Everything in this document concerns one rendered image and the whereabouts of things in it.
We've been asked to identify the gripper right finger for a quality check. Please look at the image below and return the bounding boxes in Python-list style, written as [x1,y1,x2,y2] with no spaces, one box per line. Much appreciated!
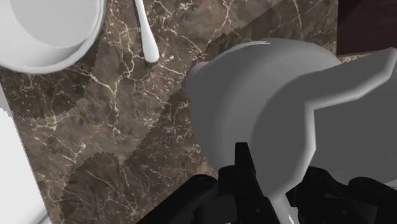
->
[285,165,397,224]

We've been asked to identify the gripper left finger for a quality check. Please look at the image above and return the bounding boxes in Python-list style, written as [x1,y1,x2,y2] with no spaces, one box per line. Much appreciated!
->
[136,142,281,224]

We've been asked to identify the white spoon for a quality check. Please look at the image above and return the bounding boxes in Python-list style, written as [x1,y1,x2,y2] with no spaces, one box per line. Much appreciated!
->
[133,0,161,63]

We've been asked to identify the white bowl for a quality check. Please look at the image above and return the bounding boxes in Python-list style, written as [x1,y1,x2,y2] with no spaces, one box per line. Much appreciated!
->
[0,0,108,74]

